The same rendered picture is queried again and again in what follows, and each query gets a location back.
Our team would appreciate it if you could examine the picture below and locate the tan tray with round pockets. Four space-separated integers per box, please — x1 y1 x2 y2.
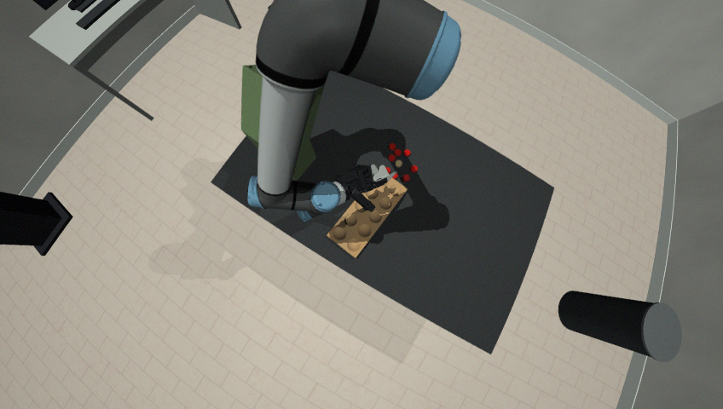
327 178 408 258

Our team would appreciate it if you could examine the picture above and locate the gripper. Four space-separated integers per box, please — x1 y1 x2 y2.
335 164 396 201

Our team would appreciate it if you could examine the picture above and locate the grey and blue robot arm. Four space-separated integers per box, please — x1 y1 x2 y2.
247 0 461 222

